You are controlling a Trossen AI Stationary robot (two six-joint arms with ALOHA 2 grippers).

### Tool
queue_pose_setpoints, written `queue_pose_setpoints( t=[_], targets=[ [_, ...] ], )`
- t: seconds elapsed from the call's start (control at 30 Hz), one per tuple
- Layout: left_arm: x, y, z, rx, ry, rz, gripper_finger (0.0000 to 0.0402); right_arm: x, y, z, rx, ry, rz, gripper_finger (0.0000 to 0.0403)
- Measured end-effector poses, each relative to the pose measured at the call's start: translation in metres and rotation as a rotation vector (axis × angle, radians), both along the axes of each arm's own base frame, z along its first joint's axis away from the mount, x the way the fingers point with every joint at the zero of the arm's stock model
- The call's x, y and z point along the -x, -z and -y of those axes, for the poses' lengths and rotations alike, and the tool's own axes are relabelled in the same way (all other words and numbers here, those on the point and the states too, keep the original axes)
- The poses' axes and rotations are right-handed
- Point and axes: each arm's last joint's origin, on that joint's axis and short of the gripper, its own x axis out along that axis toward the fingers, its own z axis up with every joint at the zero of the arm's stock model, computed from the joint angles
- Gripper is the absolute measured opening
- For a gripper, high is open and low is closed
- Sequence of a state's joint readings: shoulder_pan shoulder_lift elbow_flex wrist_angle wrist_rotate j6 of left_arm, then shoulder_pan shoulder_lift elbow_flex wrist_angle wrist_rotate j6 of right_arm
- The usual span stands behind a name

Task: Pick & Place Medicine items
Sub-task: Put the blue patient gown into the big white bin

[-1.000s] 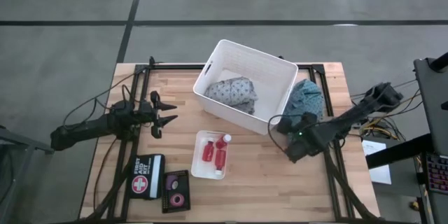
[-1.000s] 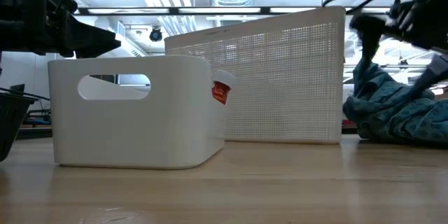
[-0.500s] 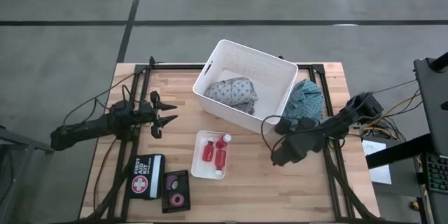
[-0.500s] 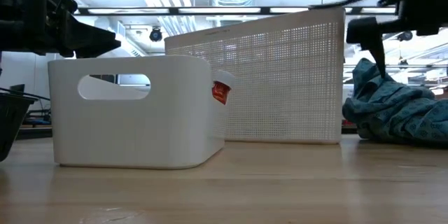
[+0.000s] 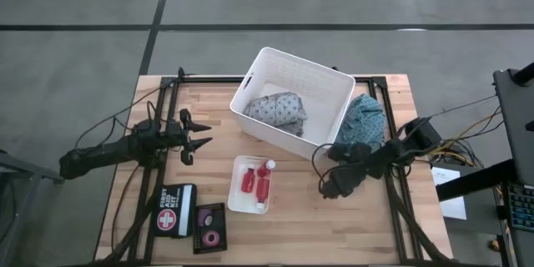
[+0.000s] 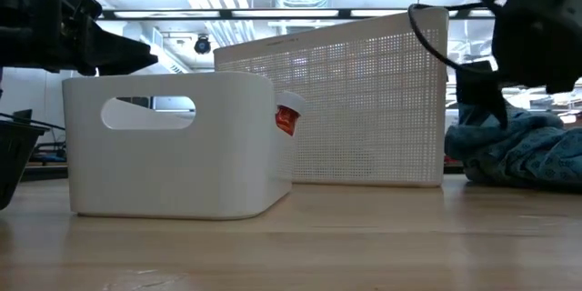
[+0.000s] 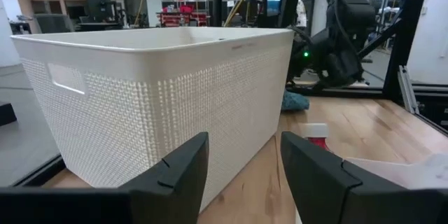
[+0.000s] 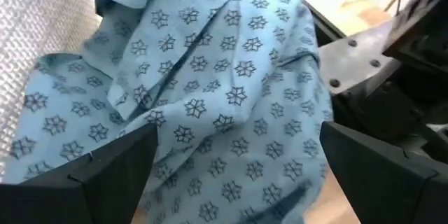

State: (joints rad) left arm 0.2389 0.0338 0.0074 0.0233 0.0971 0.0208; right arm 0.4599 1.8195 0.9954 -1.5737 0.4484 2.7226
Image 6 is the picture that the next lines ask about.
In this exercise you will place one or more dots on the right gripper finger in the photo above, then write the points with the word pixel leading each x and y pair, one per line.
pixel 477 88

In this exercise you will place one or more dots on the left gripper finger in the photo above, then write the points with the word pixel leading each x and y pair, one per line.
pixel 118 57

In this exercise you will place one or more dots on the teal patterned cloth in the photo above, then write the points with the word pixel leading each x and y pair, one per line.
pixel 523 154

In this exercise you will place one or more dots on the large white perforated basket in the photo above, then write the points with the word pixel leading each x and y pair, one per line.
pixel 364 123

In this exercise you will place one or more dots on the small white plastic bin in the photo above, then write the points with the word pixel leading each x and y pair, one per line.
pixel 182 168

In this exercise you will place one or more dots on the red medicine bottle white cap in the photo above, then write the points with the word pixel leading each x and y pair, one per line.
pixel 287 120

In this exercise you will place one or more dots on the black ceiling spotlight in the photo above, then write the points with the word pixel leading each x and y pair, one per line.
pixel 202 45

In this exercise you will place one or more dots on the small black mesh basket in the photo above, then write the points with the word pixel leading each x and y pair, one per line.
pixel 13 159

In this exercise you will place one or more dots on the black ceiling light rail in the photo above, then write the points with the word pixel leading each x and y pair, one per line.
pixel 225 13

